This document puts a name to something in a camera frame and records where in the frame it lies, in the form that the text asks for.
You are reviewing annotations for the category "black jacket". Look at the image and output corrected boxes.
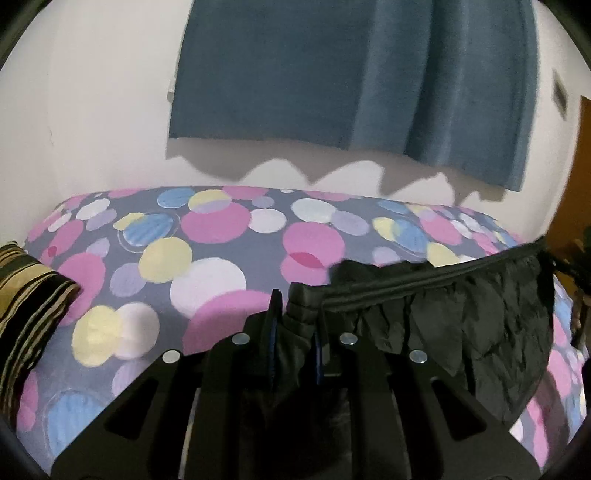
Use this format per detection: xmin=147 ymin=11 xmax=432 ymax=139
xmin=252 ymin=237 xmax=555 ymax=480

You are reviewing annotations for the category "circle-patterned bed sheet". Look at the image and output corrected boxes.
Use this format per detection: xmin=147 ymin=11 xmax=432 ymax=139
xmin=0 ymin=185 xmax=591 ymax=480

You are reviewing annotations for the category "brown wooden door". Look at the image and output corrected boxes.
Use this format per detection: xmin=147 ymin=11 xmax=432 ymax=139
xmin=551 ymin=95 xmax=591 ymax=278

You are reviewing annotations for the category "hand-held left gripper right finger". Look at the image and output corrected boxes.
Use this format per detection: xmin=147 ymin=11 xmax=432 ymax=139
xmin=311 ymin=323 xmax=542 ymax=480

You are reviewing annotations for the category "blue curtain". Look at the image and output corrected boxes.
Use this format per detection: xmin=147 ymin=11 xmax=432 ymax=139
xmin=168 ymin=0 xmax=407 ymax=151
xmin=351 ymin=0 xmax=541 ymax=192

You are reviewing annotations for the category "striped gold black pillow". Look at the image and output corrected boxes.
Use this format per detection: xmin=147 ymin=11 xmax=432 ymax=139
xmin=0 ymin=242 xmax=81 ymax=407

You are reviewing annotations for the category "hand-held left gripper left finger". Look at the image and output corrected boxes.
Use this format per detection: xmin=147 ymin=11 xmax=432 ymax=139
xmin=51 ymin=290 xmax=284 ymax=480

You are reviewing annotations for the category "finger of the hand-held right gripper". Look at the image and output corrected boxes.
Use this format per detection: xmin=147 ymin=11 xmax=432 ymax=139
xmin=550 ymin=255 xmax=591 ymax=291

